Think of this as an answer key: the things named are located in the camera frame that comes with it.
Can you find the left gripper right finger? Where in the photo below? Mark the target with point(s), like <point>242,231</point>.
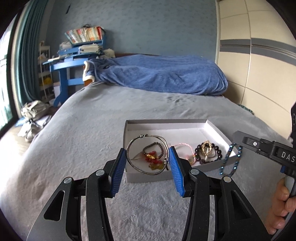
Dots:
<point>235,218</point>

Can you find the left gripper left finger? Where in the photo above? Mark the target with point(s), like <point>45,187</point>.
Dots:
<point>60,218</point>

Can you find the red bead gold tassel ornament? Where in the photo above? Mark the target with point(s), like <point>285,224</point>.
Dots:
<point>148,161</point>

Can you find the large silver bangle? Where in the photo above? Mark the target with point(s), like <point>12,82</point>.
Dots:
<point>147,143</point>

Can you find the right hand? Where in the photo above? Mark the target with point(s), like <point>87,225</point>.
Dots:
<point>281,205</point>

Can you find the cream sliding wardrobe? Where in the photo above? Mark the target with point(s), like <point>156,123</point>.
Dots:
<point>256,52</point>

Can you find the grey bag on floor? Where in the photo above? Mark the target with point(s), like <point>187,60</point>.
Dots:
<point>35,110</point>

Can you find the grey bed cover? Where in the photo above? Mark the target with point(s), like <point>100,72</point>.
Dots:
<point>87,131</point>

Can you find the grey cardboard tray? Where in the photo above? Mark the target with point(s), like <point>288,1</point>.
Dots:
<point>184,135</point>

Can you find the blue towel blanket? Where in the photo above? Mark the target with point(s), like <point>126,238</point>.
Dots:
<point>171,74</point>

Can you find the blue wooden desk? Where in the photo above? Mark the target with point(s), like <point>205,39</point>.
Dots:
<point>65,62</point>

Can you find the stack of papers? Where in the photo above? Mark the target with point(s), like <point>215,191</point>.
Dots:
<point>94,49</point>

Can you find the row of books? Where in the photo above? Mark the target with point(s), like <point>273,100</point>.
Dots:
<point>85,35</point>

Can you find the white wire rack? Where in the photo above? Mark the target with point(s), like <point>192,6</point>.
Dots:
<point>44,74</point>

